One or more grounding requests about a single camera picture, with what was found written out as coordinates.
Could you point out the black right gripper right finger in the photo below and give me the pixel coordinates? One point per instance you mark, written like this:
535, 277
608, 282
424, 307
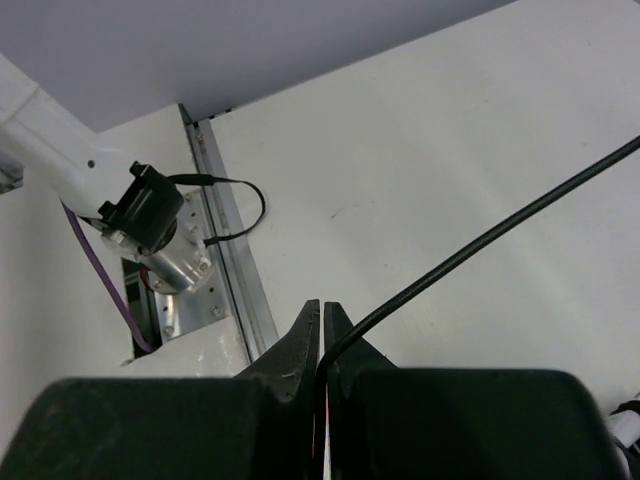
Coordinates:
387, 422

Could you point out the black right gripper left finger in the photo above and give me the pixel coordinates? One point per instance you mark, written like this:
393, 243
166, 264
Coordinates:
255, 425

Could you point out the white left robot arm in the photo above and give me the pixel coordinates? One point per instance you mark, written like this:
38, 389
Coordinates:
133, 206

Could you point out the white and black headphones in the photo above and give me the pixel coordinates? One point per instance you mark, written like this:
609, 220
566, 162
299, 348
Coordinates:
624, 426

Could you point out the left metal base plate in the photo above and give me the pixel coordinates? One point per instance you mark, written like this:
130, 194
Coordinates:
186, 276

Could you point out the metal table edge rail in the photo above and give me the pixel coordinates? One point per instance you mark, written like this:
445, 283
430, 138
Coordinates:
248, 302

